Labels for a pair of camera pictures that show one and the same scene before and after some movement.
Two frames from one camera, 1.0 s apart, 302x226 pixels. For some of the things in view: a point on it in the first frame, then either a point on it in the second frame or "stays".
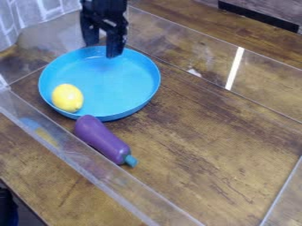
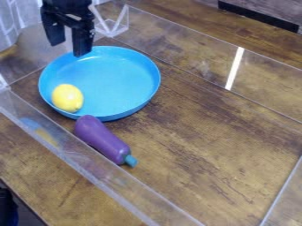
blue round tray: (119, 86) stays
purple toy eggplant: (104, 142) stays
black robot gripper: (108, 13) → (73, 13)
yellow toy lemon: (67, 98) stays
